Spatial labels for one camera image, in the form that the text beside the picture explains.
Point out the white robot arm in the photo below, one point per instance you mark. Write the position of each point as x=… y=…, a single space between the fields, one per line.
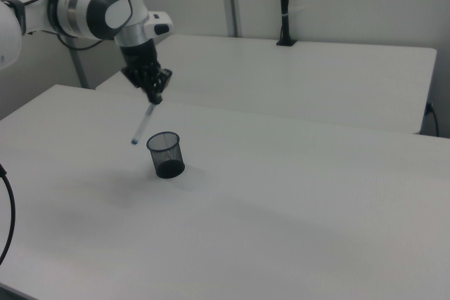
x=70 y=8

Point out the blue and white marker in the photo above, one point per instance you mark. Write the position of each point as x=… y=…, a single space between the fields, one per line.
x=143 y=122

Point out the white table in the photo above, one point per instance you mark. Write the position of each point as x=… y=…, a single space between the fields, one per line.
x=299 y=82

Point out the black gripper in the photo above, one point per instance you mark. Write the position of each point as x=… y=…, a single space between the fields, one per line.
x=139 y=59

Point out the black mesh pen cup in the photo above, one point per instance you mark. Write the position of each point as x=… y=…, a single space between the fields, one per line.
x=170 y=170

